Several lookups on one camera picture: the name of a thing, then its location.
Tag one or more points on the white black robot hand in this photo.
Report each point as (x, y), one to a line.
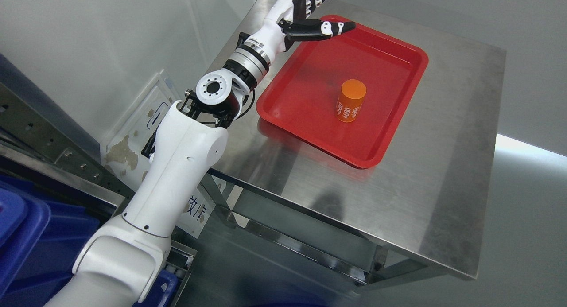
(290, 21)

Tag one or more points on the orange cylindrical capacitor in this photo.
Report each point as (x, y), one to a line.
(350, 100)

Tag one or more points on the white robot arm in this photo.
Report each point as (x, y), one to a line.
(121, 261)

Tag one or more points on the white shelf sign plate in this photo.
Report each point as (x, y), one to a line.
(146, 143)

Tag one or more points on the steel shelf rack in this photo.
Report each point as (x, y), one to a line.
(23, 122)

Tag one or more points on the red plastic tray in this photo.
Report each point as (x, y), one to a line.
(301, 99)

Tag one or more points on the stainless steel table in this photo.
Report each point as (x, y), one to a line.
(425, 200)

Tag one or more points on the blue bin lower right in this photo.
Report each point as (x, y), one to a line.
(48, 267)

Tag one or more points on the large blue bin right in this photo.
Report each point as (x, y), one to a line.
(23, 221)

